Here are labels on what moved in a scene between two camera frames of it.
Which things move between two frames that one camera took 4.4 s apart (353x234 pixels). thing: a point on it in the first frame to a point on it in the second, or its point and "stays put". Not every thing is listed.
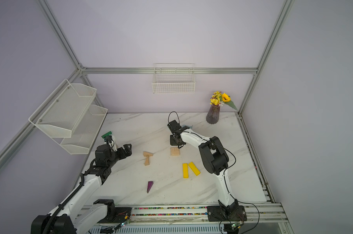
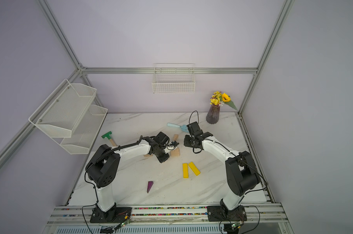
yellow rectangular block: [185, 169] stays put
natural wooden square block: [175, 151] stays put
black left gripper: [128, 151] to [165, 157]
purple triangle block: [149, 185] stays put
